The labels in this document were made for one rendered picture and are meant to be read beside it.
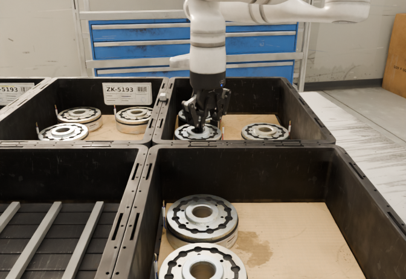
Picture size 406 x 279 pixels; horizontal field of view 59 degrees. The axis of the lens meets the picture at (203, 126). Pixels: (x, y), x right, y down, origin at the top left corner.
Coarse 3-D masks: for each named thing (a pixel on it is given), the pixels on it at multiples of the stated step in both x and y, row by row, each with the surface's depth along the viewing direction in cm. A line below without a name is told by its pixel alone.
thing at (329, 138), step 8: (288, 80) 90; (168, 88) 84; (288, 88) 84; (168, 96) 79; (296, 96) 79; (168, 104) 74; (304, 104) 74; (160, 112) 69; (312, 112) 69; (160, 120) 66; (312, 120) 66; (320, 120) 66; (160, 128) 62; (320, 128) 62; (160, 136) 59; (328, 136) 59; (152, 144) 58
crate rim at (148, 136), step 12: (48, 84) 87; (36, 96) 80; (12, 108) 72; (156, 108) 72; (0, 120) 66; (156, 120) 66; (0, 144) 57; (12, 144) 57; (24, 144) 57; (144, 144) 57
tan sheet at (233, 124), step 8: (176, 120) 92; (224, 120) 92; (232, 120) 92; (240, 120) 92; (248, 120) 92; (256, 120) 92; (264, 120) 92; (272, 120) 92; (176, 128) 88; (224, 128) 88; (232, 128) 88; (240, 128) 88; (224, 136) 83; (232, 136) 83; (240, 136) 83
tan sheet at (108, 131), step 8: (104, 120) 92; (112, 120) 92; (104, 128) 88; (112, 128) 88; (96, 136) 83; (104, 136) 83; (112, 136) 83; (120, 136) 83; (128, 136) 83; (136, 136) 83
